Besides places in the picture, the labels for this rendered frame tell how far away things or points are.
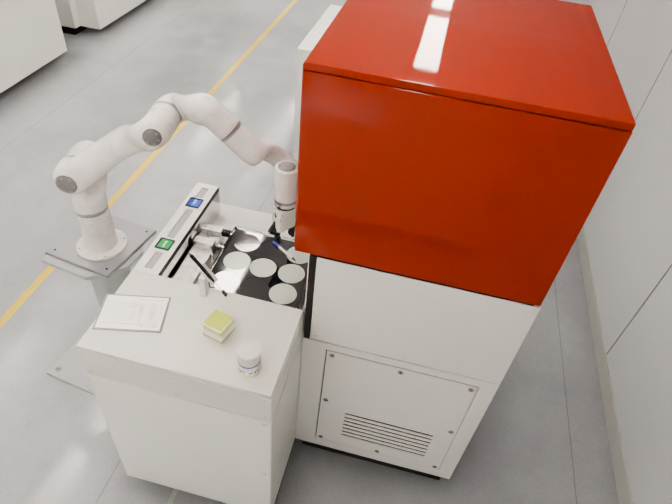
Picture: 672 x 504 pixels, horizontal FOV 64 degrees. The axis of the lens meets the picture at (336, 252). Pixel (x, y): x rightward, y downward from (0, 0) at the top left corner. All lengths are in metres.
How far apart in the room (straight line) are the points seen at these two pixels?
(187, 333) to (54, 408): 1.26
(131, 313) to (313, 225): 0.68
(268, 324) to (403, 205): 0.62
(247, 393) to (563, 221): 0.99
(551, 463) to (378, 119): 2.02
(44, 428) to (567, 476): 2.40
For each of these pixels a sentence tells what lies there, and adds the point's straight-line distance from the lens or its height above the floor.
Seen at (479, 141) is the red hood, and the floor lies 1.71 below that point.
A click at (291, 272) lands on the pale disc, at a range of 2.01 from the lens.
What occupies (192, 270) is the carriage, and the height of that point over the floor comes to 0.88.
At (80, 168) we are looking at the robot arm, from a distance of 1.99.
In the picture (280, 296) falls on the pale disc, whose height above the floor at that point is 0.90.
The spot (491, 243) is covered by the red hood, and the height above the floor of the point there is 1.41.
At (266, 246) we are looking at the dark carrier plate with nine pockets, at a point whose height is 0.90.
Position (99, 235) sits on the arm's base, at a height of 0.93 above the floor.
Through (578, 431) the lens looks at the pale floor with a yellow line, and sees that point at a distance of 3.03.
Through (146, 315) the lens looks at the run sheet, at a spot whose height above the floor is 0.97.
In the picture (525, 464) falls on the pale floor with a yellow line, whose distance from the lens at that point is 2.82.
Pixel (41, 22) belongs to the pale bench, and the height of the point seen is 0.42.
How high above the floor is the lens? 2.34
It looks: 43 degrees down
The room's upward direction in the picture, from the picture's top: 7 degrees clockwise
